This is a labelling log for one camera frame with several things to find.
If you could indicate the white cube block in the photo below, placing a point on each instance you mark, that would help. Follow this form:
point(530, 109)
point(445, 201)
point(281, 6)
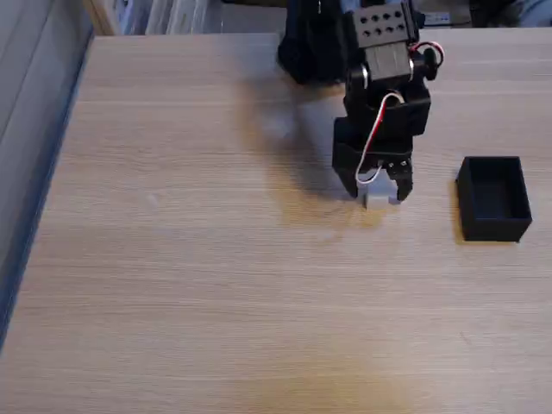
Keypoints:
point(379, 194)

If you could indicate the black open box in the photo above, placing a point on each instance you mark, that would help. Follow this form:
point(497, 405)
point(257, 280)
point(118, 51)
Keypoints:
point(496, 224)

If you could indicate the wooden frame post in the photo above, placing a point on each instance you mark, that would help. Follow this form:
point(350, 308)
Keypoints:
point(100, 17)

